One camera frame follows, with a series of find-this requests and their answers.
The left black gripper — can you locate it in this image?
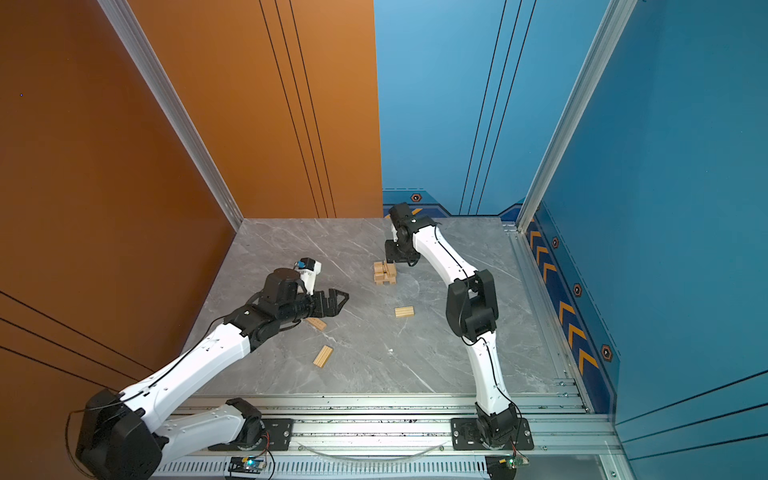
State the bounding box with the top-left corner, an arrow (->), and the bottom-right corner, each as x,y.
278,288 -> 349,328

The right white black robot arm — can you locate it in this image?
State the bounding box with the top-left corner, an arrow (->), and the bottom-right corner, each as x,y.
385,203 -> 522,449

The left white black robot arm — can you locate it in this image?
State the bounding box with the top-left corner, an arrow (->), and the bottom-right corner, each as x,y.
68,258 -> 350,479

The left green circuit board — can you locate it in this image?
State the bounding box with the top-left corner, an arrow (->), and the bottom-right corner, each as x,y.
227,456 -> 271,479

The green circuit board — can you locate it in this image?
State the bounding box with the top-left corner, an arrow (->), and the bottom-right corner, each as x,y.
485,454 -> 530,480
227,456 -> 271,479

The right green circuit board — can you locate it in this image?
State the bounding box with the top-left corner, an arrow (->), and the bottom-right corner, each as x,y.
485,454 -> 530,480

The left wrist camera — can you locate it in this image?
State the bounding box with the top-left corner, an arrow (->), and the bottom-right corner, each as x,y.
294,257 -> 322,295

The aluminium rail frame front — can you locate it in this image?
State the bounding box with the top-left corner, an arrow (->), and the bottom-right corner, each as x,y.
149,392 -> 636,480

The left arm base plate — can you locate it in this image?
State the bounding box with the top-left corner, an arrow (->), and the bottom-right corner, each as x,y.
208,418 -> 294,452

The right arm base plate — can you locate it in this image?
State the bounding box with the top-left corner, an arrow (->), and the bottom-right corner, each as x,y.
450,418 -> 535,451

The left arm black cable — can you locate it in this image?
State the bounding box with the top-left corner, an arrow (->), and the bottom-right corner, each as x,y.
64,290 -> 271,478

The right aluminium corner post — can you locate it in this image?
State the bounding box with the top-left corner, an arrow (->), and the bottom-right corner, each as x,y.
515,0 -> 637,234

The aluminium corner post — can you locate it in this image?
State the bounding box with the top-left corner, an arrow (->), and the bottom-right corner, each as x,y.
515,0 -> 637,234
98,0 -> 244,231

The left aluminium corner post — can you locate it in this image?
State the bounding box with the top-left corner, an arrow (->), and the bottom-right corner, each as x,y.
98,0 -> 244,231

